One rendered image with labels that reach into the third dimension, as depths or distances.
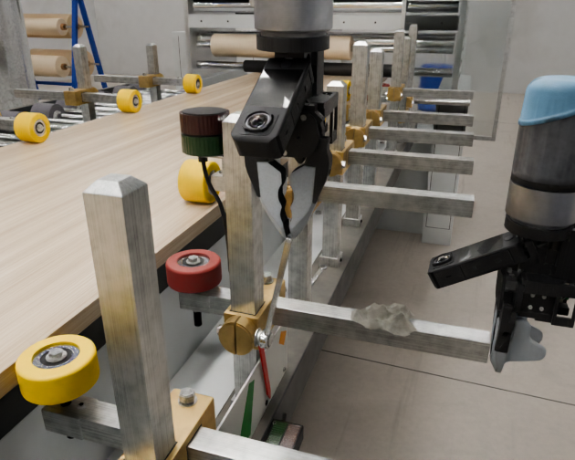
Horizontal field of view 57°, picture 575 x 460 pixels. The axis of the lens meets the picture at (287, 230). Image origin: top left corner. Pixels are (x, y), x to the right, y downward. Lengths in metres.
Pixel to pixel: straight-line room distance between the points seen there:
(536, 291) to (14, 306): 0.63
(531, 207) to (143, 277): 0.40
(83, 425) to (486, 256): 0.48
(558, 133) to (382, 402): 1.45
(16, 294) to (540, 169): 0.65
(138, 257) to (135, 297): 0.03
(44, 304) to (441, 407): 1.48
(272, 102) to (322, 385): 1.57
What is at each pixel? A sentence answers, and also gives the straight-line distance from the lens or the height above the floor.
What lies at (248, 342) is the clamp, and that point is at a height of 0.85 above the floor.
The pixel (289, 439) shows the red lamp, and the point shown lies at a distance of 0.78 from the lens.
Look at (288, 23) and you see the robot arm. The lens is 0.50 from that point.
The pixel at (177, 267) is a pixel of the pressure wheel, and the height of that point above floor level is 0.91.
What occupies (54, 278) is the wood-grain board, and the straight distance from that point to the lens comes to 0.80.
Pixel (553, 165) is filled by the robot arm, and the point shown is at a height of 1.10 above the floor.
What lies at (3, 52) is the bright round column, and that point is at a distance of 4.46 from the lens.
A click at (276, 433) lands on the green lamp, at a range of 0.78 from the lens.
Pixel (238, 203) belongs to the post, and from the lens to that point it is 0.65.
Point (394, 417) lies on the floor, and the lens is 1.88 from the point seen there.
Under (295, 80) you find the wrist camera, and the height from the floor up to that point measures 1.18.
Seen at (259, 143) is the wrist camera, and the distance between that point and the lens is 0.45.
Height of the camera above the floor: 1.25
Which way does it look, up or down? 23 degrees down
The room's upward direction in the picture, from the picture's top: straight up
